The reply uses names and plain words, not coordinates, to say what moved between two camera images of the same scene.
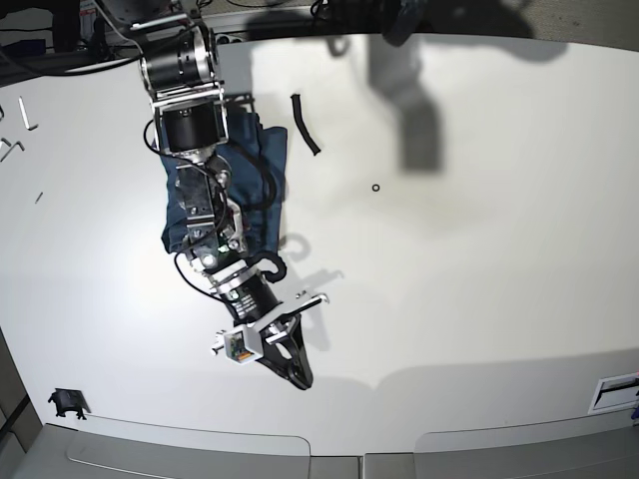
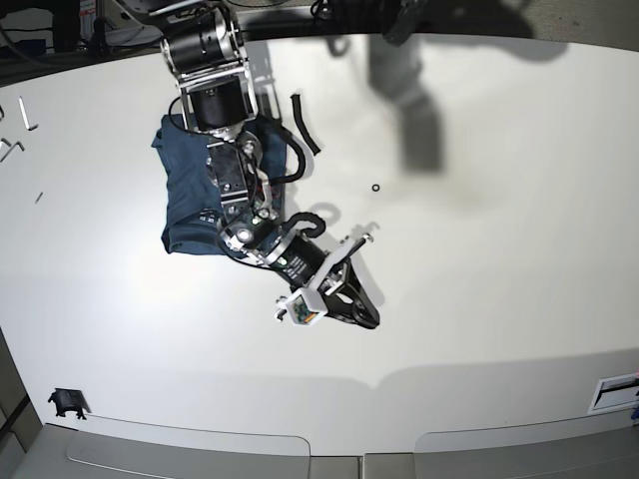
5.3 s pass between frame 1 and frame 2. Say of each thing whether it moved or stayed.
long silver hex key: stayed
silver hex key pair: stayed
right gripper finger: moved
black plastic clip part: stayed
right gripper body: moved
